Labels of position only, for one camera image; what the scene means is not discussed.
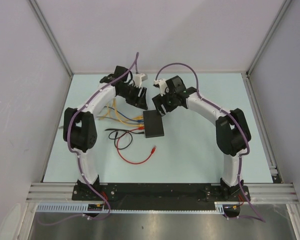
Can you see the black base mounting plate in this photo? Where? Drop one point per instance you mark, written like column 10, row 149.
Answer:
column 163, row 197

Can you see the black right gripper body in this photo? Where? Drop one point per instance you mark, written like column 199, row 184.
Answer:
column 168, row 100

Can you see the aluminium front frame rail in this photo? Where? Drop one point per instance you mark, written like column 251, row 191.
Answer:
column 260, row 193

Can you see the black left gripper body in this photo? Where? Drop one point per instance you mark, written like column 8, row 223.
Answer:
column 127, row 89

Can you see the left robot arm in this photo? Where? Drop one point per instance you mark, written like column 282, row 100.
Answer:
column 79, row 127

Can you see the black network switch box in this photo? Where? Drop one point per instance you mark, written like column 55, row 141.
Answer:
column 153, row 124

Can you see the slotted cable duct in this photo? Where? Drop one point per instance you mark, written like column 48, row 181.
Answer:
column 89, row 208

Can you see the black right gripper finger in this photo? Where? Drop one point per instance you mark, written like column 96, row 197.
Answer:
column 155, row 100
column 161, row 108

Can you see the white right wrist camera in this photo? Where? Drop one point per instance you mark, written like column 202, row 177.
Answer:
column 162, row 85

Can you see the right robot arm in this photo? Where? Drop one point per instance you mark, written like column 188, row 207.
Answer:
column 232, row 131

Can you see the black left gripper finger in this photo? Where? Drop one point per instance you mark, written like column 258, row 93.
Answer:
column 142, row 99
column 132, row 99

